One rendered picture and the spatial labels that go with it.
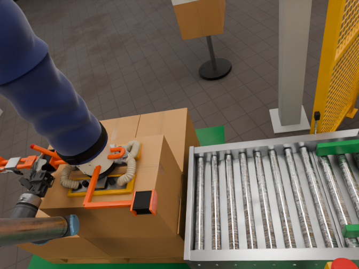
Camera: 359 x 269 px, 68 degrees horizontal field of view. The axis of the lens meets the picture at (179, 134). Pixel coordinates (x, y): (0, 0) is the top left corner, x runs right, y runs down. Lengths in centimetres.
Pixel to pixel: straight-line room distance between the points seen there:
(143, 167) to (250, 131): 145
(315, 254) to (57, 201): 122
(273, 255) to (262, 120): 150
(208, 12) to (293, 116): 119
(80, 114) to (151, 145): 45
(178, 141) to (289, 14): 108
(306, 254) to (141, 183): 80
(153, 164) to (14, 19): 80
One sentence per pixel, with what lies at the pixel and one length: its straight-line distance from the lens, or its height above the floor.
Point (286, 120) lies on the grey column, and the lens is 252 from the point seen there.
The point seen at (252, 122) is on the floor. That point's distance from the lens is 262.
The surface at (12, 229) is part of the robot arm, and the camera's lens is 102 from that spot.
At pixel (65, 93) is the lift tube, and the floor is 145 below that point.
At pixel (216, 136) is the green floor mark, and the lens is 255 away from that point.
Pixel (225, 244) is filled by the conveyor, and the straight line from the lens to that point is 154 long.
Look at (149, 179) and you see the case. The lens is 127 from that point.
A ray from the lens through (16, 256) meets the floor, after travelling 286.
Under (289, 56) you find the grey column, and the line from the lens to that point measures 208.
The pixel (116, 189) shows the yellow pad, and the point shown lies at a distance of 129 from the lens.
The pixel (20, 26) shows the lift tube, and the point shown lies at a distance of 95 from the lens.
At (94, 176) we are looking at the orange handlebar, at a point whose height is 108.
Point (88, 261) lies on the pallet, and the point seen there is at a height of 2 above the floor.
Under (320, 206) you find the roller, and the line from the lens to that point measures 156.
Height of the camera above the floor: 194
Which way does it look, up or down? 46 degrees down
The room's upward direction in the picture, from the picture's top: 22 degrees counter-clockwise
